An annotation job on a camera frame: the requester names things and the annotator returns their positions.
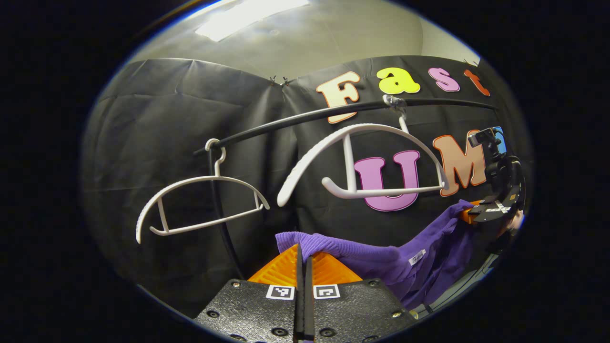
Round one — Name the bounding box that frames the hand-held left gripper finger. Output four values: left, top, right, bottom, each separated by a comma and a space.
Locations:
305, 252, 420, 343
193, 243, 305, 343

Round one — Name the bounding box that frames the clear tape wrap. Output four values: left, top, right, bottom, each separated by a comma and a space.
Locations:
383, 94, 407, 115

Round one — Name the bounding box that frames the purple knit shirt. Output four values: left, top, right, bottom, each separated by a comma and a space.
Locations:
275, 199, 477, 310

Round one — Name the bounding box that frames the black backdrop cloth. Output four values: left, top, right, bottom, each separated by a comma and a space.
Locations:
81, 55, 534, 317

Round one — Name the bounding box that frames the white plastic hanger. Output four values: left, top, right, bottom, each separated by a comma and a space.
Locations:
135, 138, 271, 244
277, 95, 449, 208

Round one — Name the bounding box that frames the black clothes rack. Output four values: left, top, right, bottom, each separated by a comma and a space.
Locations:
193, 98, 500, 281

